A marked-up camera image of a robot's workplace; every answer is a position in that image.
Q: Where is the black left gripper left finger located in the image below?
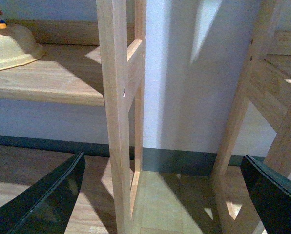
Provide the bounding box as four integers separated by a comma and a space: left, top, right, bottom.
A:
0, 152, 85, 234

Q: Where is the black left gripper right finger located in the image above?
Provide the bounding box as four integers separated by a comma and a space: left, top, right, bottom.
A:
241, 155, 291, 234

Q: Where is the wooden shelf unit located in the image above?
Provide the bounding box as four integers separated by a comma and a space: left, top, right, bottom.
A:
0, 0, 146, 234
211, 0, 291, 234

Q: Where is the cream plastic bowl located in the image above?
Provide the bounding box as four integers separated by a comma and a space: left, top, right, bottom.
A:
0, 24, 45, 71

